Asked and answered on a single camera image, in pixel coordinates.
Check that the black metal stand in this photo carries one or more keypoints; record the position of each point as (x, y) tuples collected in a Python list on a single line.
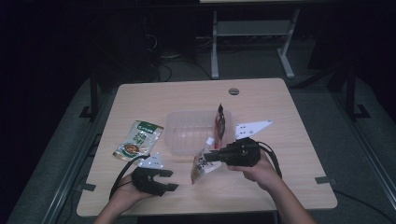
[(94, 93), (351, 93)]

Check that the grey round table grommet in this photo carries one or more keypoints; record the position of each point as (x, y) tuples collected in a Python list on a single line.
[(233, 91)]

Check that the white metal desk frame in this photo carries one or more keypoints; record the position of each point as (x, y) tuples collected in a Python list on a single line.
[(214, 46)]

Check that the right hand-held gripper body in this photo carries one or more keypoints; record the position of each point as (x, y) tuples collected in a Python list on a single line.
[(241, 154)]

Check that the person's left hand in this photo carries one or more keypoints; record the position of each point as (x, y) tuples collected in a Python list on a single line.
[(127, 194)]

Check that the clear plastic container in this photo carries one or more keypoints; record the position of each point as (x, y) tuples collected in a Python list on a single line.
[(186, 137)]

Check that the green sauce packet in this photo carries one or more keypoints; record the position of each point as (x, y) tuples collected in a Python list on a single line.
[(138, 140)]

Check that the person's right hand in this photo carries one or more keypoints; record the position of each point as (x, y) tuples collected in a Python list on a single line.
[(261, 175)]

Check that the grey tape strip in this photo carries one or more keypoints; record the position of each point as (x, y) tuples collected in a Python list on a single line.
[(89, 187), (323, 180)]

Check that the grey metal rail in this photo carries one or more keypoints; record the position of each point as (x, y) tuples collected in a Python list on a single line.
[(74, 168), (367, 152)]

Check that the red and black snack packet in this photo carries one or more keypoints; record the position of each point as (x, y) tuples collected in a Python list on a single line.
[(219, 124)]

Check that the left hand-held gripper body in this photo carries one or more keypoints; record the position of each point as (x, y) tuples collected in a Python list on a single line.
[(148, 182)]

